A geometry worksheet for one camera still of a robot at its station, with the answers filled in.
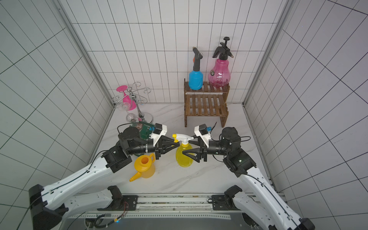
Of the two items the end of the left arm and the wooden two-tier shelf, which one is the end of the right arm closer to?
the end of the left arm

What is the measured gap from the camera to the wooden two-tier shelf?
0.94 m

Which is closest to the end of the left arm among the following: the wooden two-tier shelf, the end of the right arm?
the end of the right arm
